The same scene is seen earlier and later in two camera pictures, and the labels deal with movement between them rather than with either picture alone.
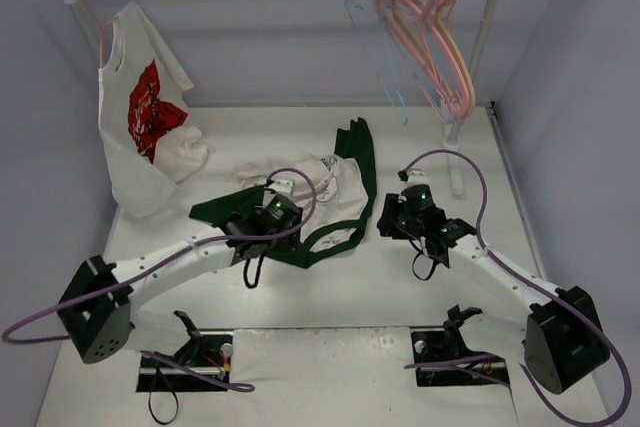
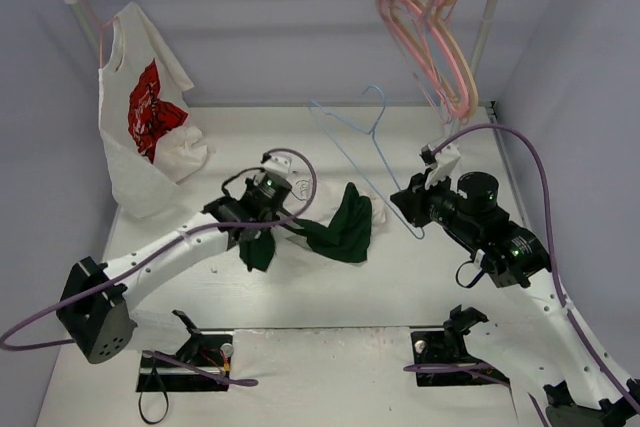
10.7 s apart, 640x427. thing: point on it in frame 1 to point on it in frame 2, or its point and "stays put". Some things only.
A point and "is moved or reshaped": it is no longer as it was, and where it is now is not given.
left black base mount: [211, 352] stays put
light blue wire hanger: [373, 29] to [386, 161]
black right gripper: [392, 222] to [410, 197]
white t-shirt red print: [149, 137] stays put
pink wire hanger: [101, 27] stays put
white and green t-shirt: [335, 194] is moved or reshaped
